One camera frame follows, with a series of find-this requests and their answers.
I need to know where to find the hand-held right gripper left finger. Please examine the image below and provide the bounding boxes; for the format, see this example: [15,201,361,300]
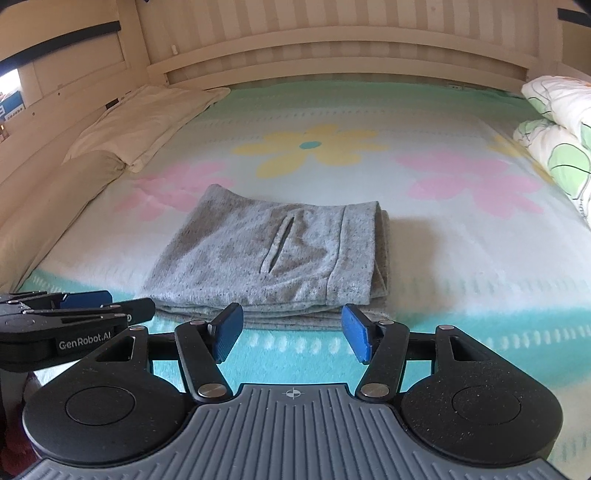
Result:
[95,302,245,401]

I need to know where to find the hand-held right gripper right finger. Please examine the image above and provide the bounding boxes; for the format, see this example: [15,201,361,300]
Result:
[341,304,492,401]

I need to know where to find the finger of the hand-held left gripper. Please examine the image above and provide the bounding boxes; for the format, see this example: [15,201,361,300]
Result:
[18,298,156,326]
[0,290,114,311]

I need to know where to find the grey pants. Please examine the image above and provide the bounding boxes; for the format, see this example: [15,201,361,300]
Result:
[139,184,392,330]

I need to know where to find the long cream pillow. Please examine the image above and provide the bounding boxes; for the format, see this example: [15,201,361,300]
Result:
[0,150,127,296]

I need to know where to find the flat cream pillow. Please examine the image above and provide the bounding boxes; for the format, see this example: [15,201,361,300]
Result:
[62,84,232,174]

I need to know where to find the flower print blanket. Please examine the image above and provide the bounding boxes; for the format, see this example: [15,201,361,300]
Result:
[18,80,591,462]

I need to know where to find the blue cardboard box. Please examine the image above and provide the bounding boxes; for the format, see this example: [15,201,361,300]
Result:
[0,90,25,123]

